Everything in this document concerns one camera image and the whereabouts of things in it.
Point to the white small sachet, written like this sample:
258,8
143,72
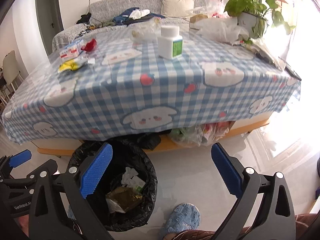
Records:
91,61

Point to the dark green door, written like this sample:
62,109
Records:
49,21

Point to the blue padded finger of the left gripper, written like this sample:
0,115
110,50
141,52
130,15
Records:
14,161

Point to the blue checkered bear tablecloth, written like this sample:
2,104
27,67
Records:
130,89

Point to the pile of clothes on sofa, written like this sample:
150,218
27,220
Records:
135,15

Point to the red white small carton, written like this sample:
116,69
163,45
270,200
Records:
70,53

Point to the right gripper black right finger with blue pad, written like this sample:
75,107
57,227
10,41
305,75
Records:
275,218

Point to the yellow white snack wrapper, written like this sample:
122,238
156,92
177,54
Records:
73,64

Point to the blue white small carton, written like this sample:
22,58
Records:
75,45

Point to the white medicine bottle green label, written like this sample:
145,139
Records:
170,42

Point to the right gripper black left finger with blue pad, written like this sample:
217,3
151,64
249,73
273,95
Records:
47,216

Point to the beige dining chair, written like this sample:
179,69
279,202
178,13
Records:
11,74

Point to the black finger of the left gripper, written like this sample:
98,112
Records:
37,171

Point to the pink white plastic bag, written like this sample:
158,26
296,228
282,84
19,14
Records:
211,8

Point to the white crumpled plastic bag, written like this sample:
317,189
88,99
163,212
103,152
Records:
225,30

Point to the clear crumpled plastic bag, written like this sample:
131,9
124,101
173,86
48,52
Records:
146,31

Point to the black remote control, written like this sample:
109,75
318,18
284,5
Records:
292,73

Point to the blue fuzzy slipper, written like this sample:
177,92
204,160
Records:
184,217

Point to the brown cardboard box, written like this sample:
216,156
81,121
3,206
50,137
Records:
194,21

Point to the plastic bags under table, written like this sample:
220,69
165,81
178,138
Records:
200,135

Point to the white crumpled tissue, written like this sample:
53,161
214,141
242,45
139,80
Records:
127,177

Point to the black lined trash bin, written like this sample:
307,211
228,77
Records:
121,208

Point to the green potted plant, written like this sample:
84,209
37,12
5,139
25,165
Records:
256,15

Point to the beige cushion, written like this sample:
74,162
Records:
176,8

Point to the grey covered sofa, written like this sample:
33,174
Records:
105,11

